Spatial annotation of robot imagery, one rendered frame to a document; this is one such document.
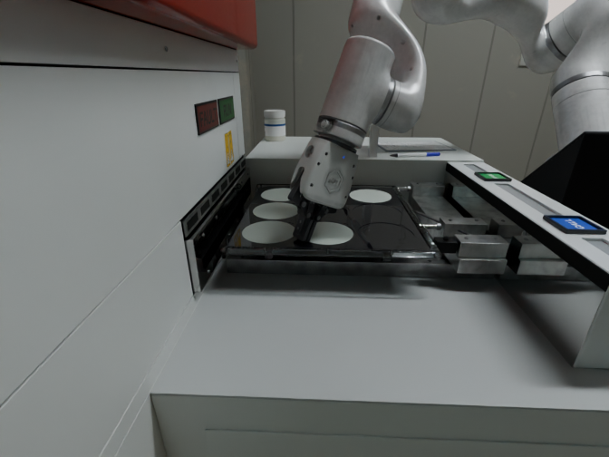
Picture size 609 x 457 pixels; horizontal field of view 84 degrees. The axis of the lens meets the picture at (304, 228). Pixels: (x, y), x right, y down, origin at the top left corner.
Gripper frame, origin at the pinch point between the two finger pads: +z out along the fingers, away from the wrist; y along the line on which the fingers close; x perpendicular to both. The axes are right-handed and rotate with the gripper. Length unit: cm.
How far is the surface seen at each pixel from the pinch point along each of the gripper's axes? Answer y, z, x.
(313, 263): 4.9, 6.1, -0.2
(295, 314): -2.3, 12.3, -7.8
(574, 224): 23.4, -15.6, -29.8
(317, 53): 88, -83, 146
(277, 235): -1.8, 3.2, 4.3
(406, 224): 19.1, -6.6, -6.3
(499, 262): 24.3, -6.3, -22.6
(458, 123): 171, -75, 85
